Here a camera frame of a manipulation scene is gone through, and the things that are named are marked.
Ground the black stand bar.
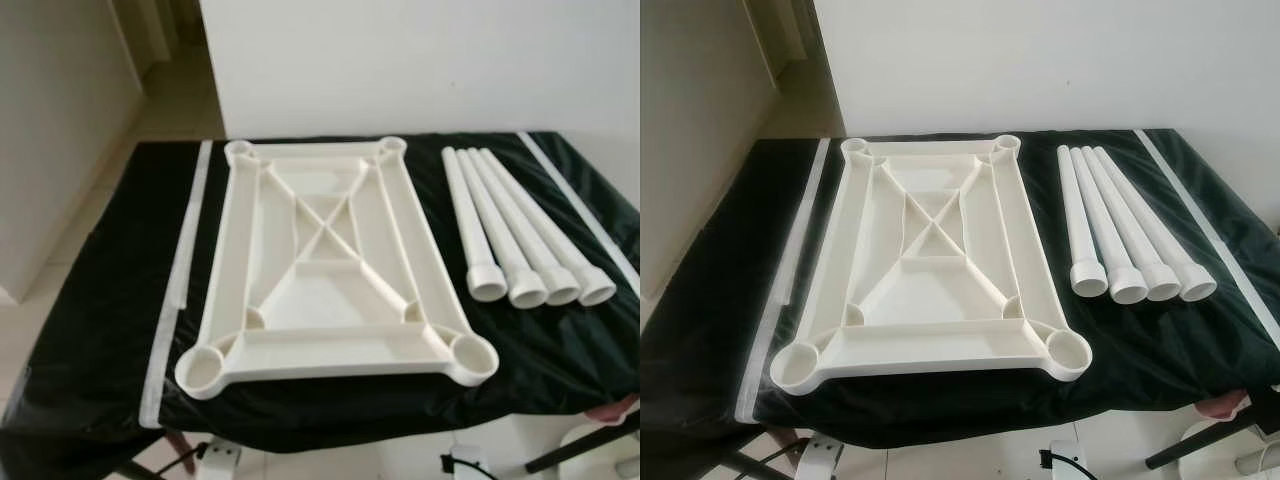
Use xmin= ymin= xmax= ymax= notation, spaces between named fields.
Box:
xmin=525 ymin=410 xmax=641 ymax=473
xmin=1145 ymin=405 xmax=1280 ymax=471

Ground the black cloth cover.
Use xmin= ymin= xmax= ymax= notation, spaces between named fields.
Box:
xmin=0 ymin=130 xmax=641 ymax=480
xmin=640 ymin=127 xmax=1280 ymax=480

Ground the white left robot foot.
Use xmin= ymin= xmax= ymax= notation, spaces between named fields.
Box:
xmin=800 ymin=437 xmax=846 ymax=480
xmin=195 ymin=443 xmax=243 ymax=480

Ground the pink object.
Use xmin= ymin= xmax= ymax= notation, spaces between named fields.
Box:
xmin=1195 ymin=390 xmax=1251 ymax=421
xmin=585 ymin=395 xmax=641 ymax=426

